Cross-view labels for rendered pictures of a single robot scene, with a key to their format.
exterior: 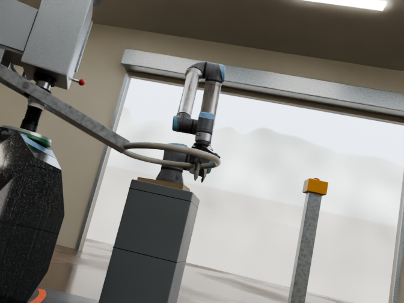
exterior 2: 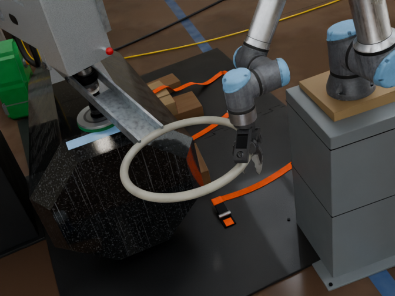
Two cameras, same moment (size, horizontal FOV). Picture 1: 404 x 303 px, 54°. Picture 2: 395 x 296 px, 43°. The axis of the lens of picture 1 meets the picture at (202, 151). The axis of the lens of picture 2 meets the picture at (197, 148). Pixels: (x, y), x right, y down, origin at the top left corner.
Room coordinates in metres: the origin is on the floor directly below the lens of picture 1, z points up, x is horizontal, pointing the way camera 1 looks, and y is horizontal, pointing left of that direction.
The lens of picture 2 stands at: (1.51, -1.22, 2.03)
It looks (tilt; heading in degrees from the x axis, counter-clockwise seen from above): 37 degrees down; 72
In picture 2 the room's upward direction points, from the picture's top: 13 degrees counter-clockwise
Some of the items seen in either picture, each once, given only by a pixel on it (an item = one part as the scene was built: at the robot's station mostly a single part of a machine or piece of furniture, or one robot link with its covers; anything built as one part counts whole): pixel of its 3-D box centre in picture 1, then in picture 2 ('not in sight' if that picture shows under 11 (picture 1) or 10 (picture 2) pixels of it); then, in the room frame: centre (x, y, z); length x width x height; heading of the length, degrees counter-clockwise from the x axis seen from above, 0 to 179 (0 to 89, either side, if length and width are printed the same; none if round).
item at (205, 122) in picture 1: (205, 124); (238, 90); (2.08, 0.01, 1.19); 0.10 x 0.09 x 0.12; 179
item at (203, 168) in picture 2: not in sight; (194, 165); (2.20, 1.08, 0.07); 0.30 x 0.12 x 0.12; 80
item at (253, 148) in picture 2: (199, 153); (246, 134); (2.08, 0.01, 1.02); 0.09 x 0.08 x 0.12; 46
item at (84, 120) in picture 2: (26, 134); (100, 114); (1.73, 0.77, 0.85); 0.21 x 0.21 x 0.01
